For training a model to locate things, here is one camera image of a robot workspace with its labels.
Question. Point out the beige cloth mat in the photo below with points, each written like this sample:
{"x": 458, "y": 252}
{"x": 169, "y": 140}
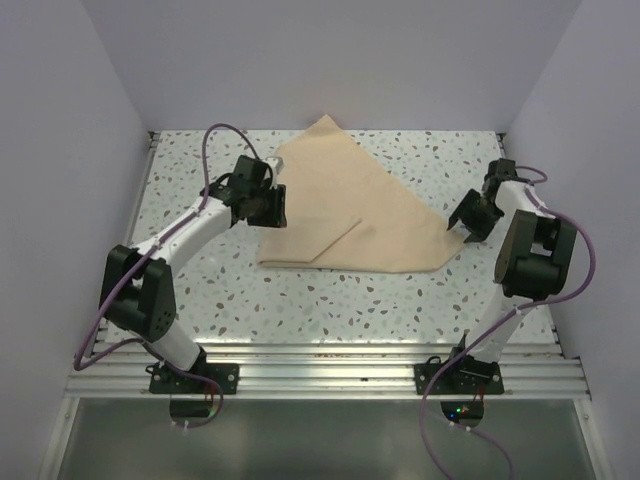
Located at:
{"x": 345, "y": 211}

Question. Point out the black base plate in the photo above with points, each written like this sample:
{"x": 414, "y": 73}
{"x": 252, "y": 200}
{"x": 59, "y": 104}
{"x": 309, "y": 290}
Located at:
{"x": 466, "y": 377}
{"x": 202, "y": 378}

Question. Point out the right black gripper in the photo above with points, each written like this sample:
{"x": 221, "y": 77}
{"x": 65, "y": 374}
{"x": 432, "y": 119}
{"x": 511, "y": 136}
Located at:
{"x": 463, "y": 213}

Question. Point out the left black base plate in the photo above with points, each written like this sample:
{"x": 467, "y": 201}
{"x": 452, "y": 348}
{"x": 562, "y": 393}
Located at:
{"x": 202, "y": 378}

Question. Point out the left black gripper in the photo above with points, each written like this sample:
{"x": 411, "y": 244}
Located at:
{"x": 276, "y": 217}

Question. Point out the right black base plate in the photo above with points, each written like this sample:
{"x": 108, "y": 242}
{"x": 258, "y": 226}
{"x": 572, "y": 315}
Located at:
{"x": 466, "y": 377}

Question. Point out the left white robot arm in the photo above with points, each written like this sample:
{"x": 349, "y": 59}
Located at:
{"x": 138, "y": 286}

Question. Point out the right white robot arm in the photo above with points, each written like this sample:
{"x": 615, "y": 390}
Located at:
{"x": 533, "y": 261}

